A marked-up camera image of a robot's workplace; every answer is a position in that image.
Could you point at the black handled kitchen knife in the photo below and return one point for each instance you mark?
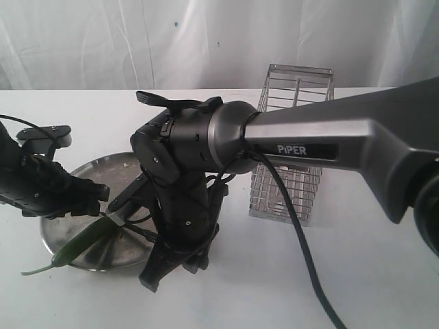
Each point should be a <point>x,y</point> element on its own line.
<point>137,229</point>

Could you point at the round steel plate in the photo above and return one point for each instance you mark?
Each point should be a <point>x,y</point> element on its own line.
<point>123,248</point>

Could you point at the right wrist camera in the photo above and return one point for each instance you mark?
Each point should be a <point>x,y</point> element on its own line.
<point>139,194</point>

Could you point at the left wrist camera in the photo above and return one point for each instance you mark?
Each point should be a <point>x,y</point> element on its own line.
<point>42,140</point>

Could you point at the green chili pepper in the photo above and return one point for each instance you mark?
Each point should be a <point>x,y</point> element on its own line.
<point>78,244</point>

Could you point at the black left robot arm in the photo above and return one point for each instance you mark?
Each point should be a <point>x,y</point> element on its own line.
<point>11,151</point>

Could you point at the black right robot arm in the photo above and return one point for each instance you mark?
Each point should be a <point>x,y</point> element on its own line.
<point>389,137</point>

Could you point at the wire metal utensil holder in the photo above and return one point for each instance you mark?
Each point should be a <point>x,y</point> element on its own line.
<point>287,87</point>

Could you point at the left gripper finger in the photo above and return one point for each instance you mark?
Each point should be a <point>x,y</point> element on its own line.
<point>85,199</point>

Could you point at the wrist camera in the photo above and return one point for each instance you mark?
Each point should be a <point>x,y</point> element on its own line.
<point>42,140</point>
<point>139,194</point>

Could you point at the white backdrop curtain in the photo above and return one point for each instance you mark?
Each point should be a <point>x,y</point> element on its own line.
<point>213,44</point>

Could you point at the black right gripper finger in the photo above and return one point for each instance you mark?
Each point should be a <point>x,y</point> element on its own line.
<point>163,259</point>

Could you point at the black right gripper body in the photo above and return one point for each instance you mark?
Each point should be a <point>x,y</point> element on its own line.
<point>186,212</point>

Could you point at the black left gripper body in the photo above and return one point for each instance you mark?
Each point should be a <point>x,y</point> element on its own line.
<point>38,187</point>

